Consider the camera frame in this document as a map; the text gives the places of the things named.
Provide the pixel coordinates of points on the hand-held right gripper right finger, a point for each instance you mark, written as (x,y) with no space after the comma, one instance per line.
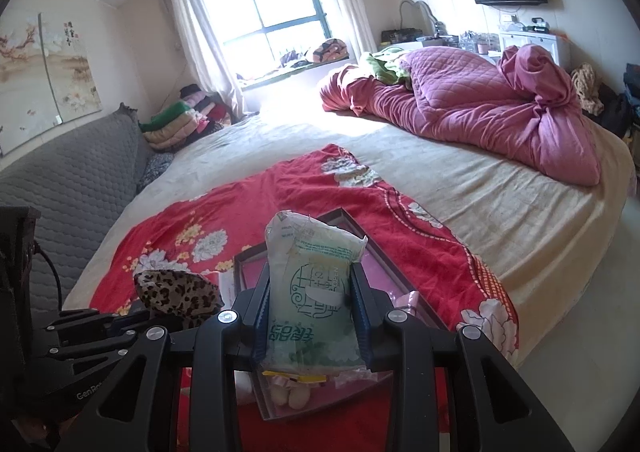
(360,312)

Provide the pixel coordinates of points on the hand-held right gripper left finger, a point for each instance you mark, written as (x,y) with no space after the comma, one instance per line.
(262,312)

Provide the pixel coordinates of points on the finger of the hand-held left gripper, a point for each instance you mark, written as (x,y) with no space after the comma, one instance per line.
(80,321)
(90,344)

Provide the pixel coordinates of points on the grey box tray pink lining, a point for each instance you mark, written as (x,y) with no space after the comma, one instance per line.
(390,277)

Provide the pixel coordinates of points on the pink packaged cloth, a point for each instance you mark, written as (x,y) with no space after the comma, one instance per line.
(406,302)

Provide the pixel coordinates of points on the small green tissue pack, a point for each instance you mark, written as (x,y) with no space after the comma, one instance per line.
(310,292)

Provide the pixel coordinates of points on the clear bag with pink item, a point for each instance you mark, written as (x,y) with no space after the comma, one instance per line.
(355,377)

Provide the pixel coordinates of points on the yellow white packet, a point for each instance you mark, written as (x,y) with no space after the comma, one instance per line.
(295,375)

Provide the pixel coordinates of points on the cream teddy bear pink dress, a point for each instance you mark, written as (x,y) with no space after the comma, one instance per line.
(287,392)

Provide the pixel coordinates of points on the leopard print pouch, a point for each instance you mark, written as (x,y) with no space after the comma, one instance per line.
(180,292)

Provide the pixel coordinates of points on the grey quilted headboard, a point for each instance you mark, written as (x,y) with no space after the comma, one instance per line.
(75,192)

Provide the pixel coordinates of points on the red floral blanket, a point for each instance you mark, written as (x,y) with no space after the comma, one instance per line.
(300,182)

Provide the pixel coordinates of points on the round bed with cream sheet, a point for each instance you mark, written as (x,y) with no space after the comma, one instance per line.
(500,242)

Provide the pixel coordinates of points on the dark patterned pillow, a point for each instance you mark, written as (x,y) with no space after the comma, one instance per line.
(155,171)

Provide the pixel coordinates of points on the stack of folded blankets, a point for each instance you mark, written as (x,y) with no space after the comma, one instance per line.
(185,124)

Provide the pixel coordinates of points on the pink quilted duvet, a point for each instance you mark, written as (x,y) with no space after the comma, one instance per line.
(475,106)

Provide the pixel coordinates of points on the green cloth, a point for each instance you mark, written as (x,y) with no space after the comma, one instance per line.
(382,66)

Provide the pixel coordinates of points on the clothes on windowsill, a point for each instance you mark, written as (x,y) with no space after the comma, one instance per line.
(320,51)

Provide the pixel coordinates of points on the black case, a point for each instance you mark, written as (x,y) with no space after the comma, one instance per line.
(400,35)

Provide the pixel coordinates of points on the yellow knitted cloth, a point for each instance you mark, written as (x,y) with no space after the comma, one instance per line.
(589,89)

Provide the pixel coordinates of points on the white cabinet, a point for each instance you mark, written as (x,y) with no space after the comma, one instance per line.
(545,49)

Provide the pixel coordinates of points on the pile of dark clothes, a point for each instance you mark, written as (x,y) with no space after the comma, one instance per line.
(615,106)

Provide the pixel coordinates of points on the floral wall painting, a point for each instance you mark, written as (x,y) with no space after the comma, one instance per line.
(30,81)

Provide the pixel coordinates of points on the white heart-shaped frame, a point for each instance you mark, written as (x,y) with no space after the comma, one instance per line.
(425,6)

